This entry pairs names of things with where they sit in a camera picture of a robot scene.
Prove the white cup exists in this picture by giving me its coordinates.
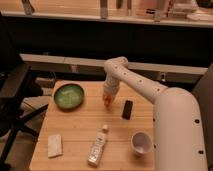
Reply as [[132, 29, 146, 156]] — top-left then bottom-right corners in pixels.
[[131, 132, 153, 157]]

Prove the black office chair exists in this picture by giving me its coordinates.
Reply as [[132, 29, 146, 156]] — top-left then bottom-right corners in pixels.
[[0, 13, 47, 171]]

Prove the orange red pepper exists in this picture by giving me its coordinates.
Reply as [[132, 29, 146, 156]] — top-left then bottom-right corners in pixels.
[[103, 95, 112, 107]]

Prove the wooden table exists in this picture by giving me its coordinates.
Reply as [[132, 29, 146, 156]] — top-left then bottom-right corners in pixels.
[[29, 82, 155, 171]]

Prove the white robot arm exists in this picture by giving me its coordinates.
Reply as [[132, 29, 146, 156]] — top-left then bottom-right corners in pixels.
[[103, 57, 208, 171]]

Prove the green round bowl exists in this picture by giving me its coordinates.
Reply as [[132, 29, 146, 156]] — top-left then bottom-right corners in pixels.
[[54, 83, 84, 110]]

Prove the white squeeze bottle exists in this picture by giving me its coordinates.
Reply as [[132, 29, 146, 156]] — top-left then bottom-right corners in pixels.
[[87, 125, 109, 167]]

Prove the white sponge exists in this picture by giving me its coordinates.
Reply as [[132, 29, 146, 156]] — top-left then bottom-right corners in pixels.
[[48, 134, 63, 158]]

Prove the black rectangular block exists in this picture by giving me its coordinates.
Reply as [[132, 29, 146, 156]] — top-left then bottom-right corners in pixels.
[[122, 100, 133, 120]]

